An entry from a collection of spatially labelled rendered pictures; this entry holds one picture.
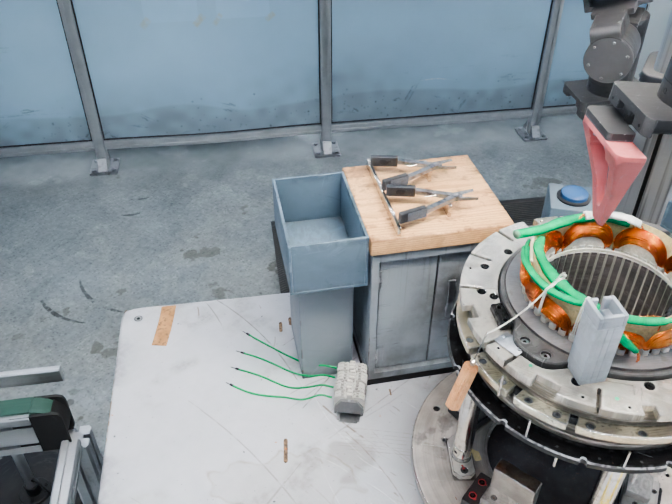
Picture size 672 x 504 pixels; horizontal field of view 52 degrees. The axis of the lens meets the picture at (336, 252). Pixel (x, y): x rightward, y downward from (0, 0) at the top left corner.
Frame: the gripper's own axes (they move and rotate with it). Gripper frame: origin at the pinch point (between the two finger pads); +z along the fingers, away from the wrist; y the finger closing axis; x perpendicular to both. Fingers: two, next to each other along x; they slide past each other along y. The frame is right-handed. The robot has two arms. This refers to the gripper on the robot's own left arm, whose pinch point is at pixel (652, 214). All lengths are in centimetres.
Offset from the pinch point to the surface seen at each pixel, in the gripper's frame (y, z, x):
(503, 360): -5.2, 21.5, 5.5
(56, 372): -62, 57, 36
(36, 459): -90, 135, 78
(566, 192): 15, 23, 43
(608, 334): 1.9, 14.1, 1.8
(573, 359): 0.8, 19.3, 3.7
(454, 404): -8.4, 29.6, 6.8
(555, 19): 90, 58, 248
